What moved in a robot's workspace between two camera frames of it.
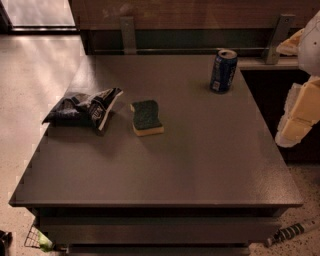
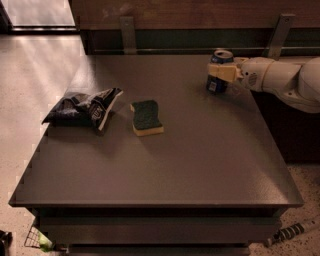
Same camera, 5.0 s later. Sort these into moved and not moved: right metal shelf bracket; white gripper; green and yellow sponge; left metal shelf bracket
Moved: white gripper
Not moved: green and yellow sponge; right metal shelf bracket; left metal shelf bracket
